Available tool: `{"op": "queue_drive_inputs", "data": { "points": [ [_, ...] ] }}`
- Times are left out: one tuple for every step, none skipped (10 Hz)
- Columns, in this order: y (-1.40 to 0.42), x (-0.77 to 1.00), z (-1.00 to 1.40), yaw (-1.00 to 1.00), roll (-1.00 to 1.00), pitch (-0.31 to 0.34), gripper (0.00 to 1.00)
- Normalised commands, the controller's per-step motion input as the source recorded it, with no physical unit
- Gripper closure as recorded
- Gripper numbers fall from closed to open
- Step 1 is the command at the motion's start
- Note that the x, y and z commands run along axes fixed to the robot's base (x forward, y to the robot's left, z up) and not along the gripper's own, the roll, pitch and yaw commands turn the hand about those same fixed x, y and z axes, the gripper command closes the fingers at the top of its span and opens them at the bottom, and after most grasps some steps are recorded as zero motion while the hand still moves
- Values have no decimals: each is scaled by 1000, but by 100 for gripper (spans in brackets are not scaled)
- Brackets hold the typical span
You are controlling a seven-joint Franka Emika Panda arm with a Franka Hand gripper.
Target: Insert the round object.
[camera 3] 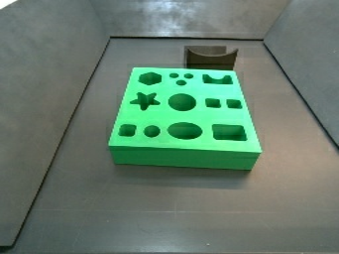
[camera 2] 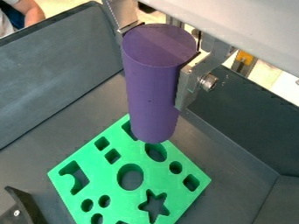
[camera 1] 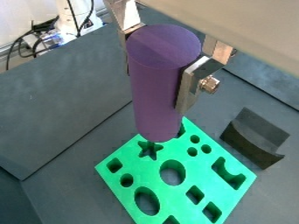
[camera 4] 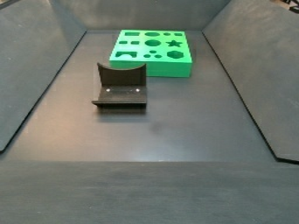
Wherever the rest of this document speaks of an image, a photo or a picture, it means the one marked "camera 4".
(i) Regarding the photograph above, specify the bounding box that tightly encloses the black curved holder stand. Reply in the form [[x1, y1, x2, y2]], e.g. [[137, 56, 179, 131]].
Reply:
[[92, 63, 146, 107]]

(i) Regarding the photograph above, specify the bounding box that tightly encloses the green shape sorter block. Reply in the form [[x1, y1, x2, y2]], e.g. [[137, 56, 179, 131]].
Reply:
[[109, 30, 192, 78]]

